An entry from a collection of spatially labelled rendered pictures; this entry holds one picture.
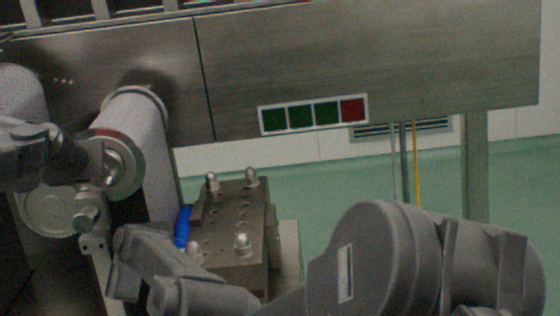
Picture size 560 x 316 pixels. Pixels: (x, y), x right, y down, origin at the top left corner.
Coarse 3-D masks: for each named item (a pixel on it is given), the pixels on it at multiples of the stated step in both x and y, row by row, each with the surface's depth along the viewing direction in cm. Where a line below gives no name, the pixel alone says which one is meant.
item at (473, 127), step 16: (480, 112) 170; (464, 128) 172; (480, 128) 172; (464, 144) 174; (480, 144) 173; (464, 160) 177; (480, 160) 175; (464, 176) 179; (480, 176) 177; (464, 192) 181; (480, 192) 179; (464, 208) 184; (480, 208) 181
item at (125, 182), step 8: (112, 144) 121; (120, 144) 121; (120, 152) 121; (128, 152) 121; (128, 160) 122; (128, 168) 122; (128, 176) 123; (88, 184) 124; (120, 184) 124; (128, 184) 124; (112, 192) 124
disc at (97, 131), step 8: (96, 128) 120; (104, 128) 120; (80, 136) 120; (88, 136) 120; (96, 136) 120; (104, 136) 120; (112, 136) 120; (120, 136) 120; (128, 136) 121; (128, 144) 121; (136, 144) 121; (136, 152) 122; (136, 160) 122; (144, 160) 122; (136, 168) 123; (144, 168) 123; (136, 176) 123; (144, 176) 124; (136, 184) 124; (120, 192) 125; (128, 192) 125; (112, 200) 125
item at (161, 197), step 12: (168, 156) 147; (156, 168) 135; (168, 168) 146; (156, 180) 134; (168, 180) 145; (144, 192) 125; (156, 192) 133; (168, 192) 143; (156, 204) 132; (168, 204) 142; (156, 216) 131; (168, 216) 141
